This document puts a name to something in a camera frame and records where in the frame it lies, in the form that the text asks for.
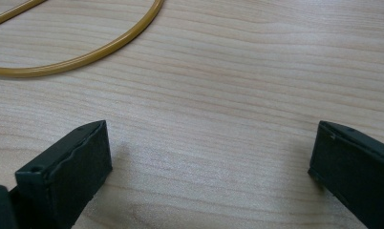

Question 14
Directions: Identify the yellow rubber tube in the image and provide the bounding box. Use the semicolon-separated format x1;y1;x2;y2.
0;0;165;79

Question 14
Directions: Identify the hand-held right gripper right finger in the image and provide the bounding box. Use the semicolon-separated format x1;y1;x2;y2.
308;120;384;229

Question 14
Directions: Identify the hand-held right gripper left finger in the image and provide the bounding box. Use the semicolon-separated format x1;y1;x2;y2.
9;119;114;229

